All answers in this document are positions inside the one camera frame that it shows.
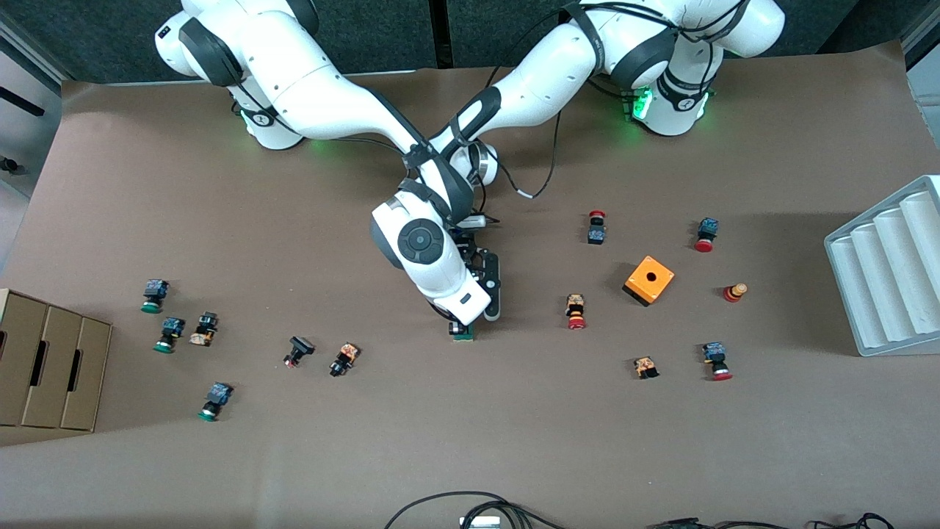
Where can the green pushbutton with blue block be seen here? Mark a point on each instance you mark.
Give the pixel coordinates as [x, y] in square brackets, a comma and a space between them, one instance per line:
[217, 395]
[154, 290]
[172, 329]

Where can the small orange contact block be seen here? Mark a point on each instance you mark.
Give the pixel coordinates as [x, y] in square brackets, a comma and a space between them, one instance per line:
[645, 366]

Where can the grey ridged tray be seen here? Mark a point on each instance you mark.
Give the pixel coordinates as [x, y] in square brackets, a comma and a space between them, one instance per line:
[888, 272]

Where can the green load switch white slider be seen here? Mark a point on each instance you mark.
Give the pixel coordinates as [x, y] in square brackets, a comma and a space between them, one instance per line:
[463, 339]

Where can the red mushroom button blue block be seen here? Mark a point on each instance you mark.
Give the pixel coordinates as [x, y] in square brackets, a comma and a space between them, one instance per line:
[714, 354]
[707, 228]

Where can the black square pushbutton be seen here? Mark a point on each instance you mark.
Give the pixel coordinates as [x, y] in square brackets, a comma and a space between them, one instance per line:
[299, 345]

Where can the red mushroom button orange block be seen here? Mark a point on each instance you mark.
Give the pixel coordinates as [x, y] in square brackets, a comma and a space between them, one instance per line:
[575, 305]

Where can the black round knob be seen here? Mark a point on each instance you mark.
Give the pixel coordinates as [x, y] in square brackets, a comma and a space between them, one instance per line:
[9, 165]

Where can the black selector with orange block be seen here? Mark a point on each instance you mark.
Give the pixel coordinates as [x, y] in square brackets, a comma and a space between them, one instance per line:
[345, 356]

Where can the red mushroom button black block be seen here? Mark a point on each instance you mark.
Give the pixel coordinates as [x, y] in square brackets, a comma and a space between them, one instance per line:
[596, 235]

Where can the orange button enclosure box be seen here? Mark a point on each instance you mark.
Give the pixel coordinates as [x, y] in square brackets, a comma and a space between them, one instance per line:
[661, 275]

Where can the brown paper table cover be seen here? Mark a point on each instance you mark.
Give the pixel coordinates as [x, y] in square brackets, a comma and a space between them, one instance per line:
[470, 441]

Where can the black vertical post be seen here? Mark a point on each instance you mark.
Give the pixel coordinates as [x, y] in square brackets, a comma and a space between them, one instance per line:
[440, 37]

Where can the red yellow mushroom button head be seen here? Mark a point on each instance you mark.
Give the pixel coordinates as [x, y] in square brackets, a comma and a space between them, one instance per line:
[734, 292]

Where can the small white adapter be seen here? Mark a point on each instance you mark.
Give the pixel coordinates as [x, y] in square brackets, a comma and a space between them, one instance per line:
[479, 522]

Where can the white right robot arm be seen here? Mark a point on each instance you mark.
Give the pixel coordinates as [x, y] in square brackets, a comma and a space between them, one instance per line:
[316, 95]

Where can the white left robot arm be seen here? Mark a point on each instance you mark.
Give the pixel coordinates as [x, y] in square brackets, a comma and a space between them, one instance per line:
[558, 81]

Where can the brown cardboard box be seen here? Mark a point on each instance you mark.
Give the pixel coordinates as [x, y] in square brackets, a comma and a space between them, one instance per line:
[51, 367]

